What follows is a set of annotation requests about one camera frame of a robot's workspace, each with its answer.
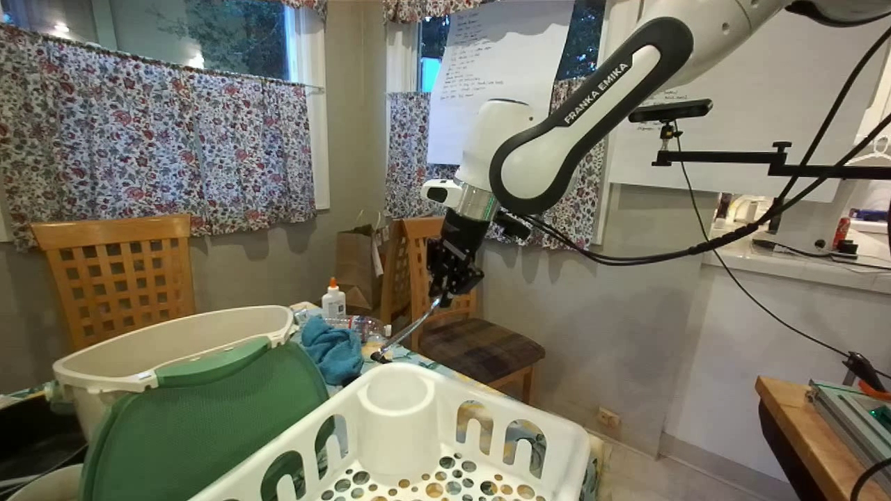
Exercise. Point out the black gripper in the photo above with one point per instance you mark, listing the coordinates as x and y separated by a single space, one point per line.
453 257

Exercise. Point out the silver metal fork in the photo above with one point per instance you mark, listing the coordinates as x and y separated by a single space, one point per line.
382 351

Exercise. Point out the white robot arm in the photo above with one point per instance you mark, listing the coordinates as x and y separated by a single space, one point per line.
519 165

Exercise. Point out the white plastic dish rack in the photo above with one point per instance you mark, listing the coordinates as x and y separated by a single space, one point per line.
323 459

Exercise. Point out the plaid cushion wooden chair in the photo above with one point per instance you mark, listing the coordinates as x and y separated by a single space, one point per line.
458 335

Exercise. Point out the brown paper bag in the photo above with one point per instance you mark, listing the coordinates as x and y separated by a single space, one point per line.
358 267

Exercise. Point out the small glue bottle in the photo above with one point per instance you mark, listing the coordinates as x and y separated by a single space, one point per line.
334 304

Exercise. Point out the blue cloth towel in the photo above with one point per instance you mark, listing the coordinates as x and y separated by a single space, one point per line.
334 351

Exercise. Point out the white paper sheet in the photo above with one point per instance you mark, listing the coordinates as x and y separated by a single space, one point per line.
504 49

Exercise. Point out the wooden lattice chair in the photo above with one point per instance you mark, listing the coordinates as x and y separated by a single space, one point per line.
116 278

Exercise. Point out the white plastic bucket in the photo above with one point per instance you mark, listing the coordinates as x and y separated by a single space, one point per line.
131 364

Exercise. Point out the floral window curtain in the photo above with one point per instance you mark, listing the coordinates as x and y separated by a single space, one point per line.
92 136

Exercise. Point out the wooden side table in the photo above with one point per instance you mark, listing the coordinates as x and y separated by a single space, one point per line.
831 442

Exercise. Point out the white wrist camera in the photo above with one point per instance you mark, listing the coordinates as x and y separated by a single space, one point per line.
441 190

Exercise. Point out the black camera on stand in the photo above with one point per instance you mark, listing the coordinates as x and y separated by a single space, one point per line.
670 113

